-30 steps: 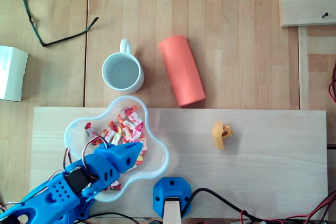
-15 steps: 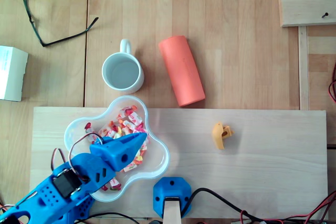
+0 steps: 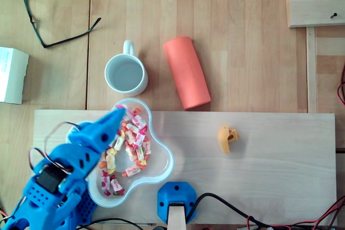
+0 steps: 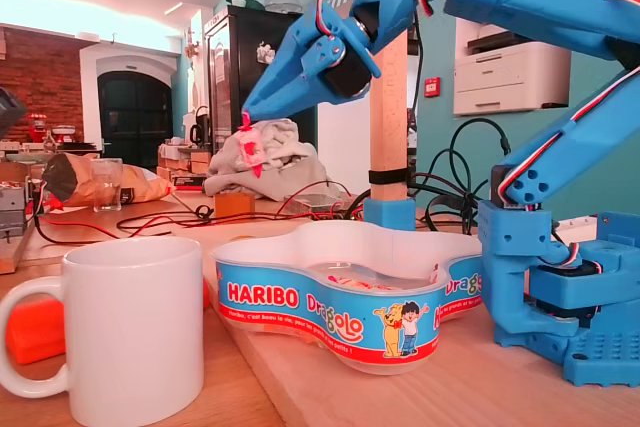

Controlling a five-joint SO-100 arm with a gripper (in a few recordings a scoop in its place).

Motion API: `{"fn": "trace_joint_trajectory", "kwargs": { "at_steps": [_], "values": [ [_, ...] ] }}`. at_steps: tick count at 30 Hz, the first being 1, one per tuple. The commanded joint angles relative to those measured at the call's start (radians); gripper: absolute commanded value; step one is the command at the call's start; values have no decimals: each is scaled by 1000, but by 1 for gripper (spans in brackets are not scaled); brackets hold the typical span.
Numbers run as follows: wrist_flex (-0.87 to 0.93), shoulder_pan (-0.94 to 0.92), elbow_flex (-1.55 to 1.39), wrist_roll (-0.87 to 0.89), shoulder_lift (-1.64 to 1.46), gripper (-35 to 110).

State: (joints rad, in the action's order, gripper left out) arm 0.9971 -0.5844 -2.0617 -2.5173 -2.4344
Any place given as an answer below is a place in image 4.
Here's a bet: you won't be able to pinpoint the red strawberry candy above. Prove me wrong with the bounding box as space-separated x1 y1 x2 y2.
238 109 267 180

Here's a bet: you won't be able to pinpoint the Haribo plastic candy tub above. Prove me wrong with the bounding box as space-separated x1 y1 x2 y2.
208 219 484 377

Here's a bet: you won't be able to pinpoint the black cabinet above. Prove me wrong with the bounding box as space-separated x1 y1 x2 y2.
203 5 319 158

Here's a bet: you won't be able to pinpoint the clear glass dome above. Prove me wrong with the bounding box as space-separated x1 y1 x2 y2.
263 0 304 14

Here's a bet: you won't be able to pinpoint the grey crumpled towel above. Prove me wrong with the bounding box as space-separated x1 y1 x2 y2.
202 117 341 203

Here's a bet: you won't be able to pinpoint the black kettle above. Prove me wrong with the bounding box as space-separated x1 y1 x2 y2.
188 105 214 146

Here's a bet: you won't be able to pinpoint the grey metal power supply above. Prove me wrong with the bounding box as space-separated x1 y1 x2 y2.
284 192 346 214

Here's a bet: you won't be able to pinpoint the stacked cardboard boxes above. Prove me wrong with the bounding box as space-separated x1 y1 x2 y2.
157 141 212 191

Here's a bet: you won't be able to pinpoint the small orange block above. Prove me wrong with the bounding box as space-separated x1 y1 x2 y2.
214 191 255 221

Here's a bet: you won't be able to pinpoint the dark arched door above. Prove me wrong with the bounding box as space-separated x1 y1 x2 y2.
97 71 174 171

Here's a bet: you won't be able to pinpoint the white printer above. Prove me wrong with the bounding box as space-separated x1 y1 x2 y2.
452 21 573 118

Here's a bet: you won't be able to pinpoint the clear drinking glass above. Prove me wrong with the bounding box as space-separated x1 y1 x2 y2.
91 157 124 213

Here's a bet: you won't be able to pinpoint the brown paper snack bag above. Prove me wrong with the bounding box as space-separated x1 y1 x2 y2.
42 151 176 208

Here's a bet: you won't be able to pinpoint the red kitchen appliance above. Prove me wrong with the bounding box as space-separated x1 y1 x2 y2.
27 113 49 143

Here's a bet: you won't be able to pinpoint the white ceramic mug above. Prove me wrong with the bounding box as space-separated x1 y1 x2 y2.
0 235 206 427

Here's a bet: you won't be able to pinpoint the small wooden plank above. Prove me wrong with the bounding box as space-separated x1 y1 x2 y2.
0 230 37 277

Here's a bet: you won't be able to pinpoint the light wooden base board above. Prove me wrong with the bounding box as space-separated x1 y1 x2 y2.
224 219 640 427

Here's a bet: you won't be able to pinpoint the orange cylinder case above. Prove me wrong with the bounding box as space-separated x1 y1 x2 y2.
5 279 211 366

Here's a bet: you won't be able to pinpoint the wooden camera post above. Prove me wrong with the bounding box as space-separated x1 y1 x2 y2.
368 0 411 203

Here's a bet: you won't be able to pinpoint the black strap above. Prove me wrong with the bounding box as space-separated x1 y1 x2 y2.
368 170 412 186

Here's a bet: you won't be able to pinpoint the blue post base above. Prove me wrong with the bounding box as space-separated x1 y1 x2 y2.
363 196 417 231

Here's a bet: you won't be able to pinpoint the red wire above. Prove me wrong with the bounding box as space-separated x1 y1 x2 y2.
34 179 354 244

